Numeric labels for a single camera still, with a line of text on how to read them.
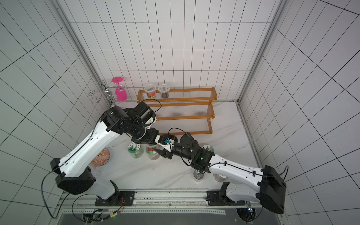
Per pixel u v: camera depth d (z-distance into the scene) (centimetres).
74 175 40
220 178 73
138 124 52
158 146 65
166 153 59
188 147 52
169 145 54
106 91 88
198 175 76
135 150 83
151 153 81
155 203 73
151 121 52
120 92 100
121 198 72
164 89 80
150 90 79
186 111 109
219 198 65
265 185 40
